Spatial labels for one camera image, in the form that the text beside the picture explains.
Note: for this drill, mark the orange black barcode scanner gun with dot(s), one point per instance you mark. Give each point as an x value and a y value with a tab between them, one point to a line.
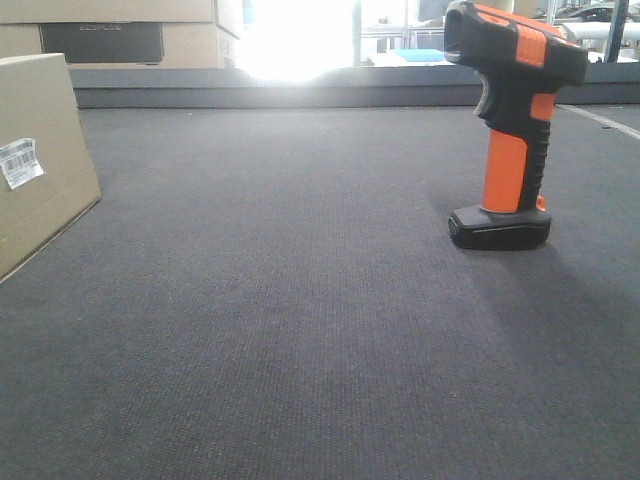
523	64

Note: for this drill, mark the brown cardboard package box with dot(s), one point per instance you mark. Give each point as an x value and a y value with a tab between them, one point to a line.
38	101

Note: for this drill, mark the black Ecoflow box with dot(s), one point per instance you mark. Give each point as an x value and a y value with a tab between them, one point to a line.
91	42

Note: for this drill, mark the stacked cardboard boxes background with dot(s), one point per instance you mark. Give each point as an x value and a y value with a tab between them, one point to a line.
196	34

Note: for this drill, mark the white barcode shipping label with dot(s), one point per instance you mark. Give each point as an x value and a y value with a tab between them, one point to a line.
19	163

